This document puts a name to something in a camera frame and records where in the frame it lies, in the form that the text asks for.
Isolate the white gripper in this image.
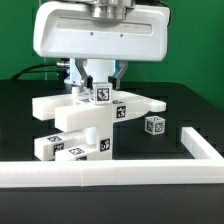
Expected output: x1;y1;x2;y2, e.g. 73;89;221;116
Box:
33;1;170;90

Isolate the white tagged cube nut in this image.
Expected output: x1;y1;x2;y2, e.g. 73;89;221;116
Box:
145;116;165;135
89;82;112;104

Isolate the white chair back part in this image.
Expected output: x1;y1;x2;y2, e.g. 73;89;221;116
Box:
32;91;166;132

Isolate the white chair seat part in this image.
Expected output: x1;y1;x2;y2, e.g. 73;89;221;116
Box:
70;87;114;162

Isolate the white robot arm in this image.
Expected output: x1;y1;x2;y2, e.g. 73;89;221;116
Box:
33;0;170;83

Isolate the black cable with connector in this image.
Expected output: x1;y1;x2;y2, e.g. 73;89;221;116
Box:
9;63;72;81

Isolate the white U-shaped obstacle frame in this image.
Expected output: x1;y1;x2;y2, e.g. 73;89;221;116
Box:
0;127;224;188

